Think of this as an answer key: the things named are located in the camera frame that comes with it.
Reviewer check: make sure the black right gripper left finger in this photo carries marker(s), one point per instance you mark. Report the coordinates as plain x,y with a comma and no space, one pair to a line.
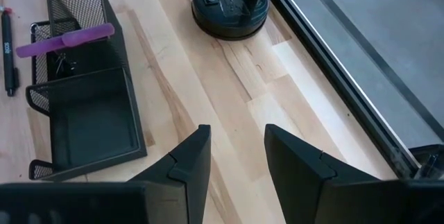
187,168

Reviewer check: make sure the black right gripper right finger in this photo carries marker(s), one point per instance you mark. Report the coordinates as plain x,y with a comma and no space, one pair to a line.
298,175

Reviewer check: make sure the purple scissors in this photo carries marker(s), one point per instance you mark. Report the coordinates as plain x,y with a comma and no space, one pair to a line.
79,36

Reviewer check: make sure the black pencil with white print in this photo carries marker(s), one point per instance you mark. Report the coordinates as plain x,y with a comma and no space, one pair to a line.
7,54

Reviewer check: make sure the black mesh desk organizer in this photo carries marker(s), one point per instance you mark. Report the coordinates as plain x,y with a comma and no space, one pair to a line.
93,123

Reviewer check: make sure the black desk lamp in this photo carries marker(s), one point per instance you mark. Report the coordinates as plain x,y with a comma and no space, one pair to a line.
225,12

